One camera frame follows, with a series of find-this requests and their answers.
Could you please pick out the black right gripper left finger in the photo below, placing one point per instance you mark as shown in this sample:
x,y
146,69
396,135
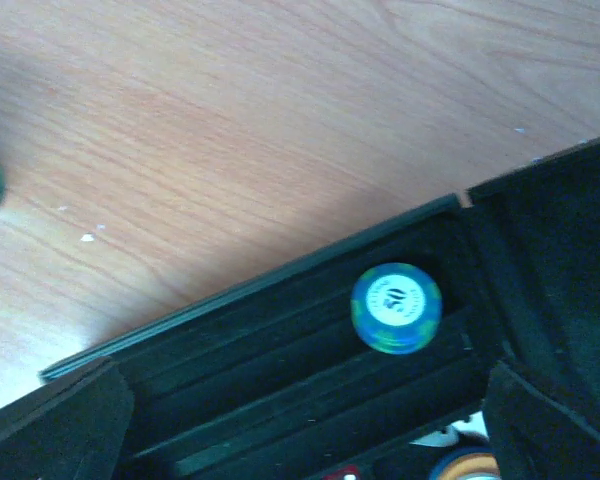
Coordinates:
x,y
71,428

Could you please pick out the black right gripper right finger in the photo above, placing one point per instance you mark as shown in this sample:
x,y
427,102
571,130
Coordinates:
x,y
539,428

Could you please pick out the white dealer button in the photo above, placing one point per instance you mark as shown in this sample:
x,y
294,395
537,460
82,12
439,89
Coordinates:
x,y
470,456

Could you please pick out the blue chip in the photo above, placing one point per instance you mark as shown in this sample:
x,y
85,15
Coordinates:
x,y
396,308

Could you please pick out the black poker set case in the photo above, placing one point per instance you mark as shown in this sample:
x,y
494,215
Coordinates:
x,y
341,362

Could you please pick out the red die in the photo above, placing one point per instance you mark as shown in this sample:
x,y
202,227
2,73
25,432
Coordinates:
x,y
348,472

